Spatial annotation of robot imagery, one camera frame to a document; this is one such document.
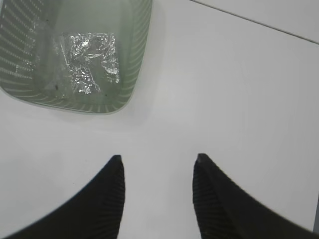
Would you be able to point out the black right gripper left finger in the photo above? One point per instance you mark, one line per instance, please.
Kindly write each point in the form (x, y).
(95, 212)

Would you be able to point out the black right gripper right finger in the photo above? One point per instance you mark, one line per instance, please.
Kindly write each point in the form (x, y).
(225, 211)

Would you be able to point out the clear plastic sheet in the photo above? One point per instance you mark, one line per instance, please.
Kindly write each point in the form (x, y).
(71, 64)

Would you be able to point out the green woven plastic basket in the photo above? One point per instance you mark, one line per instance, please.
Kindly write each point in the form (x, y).
(128, 20)

